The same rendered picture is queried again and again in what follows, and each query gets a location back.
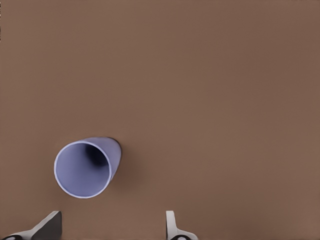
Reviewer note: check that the lavender blue cup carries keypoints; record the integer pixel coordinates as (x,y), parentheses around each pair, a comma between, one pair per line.
(82,170)

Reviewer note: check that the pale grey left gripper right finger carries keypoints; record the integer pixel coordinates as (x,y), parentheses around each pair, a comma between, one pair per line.
(171,225)

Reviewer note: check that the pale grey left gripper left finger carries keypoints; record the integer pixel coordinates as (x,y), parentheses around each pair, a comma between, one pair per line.
(46,226)

